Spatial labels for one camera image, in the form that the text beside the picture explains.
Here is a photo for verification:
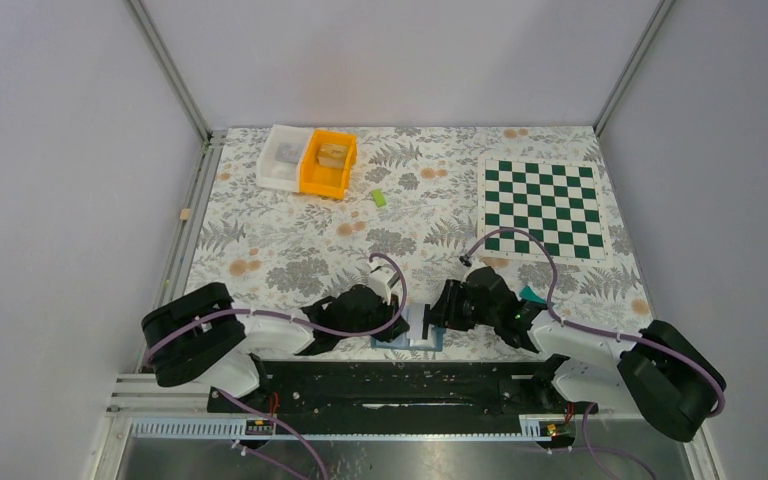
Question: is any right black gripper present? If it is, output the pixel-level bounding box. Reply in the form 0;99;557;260
423;279;500;332

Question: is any blue card holder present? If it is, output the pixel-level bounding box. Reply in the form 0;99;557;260
371;303;446;352

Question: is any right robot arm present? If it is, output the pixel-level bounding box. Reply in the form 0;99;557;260
428;266;727;442

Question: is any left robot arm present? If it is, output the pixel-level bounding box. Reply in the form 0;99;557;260
140;282;409;411

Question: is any teal small piece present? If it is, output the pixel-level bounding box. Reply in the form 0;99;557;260
519;286;550;308

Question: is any floral table mat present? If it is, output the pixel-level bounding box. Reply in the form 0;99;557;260
187;126;653;332

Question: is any small green block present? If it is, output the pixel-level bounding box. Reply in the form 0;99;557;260
371;189;387;208

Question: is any green white chessboard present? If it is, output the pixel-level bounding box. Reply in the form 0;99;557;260
477;156;614;268

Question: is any orange plastic bin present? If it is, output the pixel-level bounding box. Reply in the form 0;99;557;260
299;129;358;200

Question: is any tan item in orange bin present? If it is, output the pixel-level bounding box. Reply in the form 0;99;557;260
317;143;349;170

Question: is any white plastic bin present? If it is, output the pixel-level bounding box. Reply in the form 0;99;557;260
255;124;314;193

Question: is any grey item in white bin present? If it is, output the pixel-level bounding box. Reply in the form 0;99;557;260
275;142;302;164

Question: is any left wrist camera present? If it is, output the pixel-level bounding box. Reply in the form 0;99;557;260
367;259;400;304

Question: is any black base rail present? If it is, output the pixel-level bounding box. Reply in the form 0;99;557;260
240;360;587;436

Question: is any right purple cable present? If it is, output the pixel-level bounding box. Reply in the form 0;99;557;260
460;227;728;419

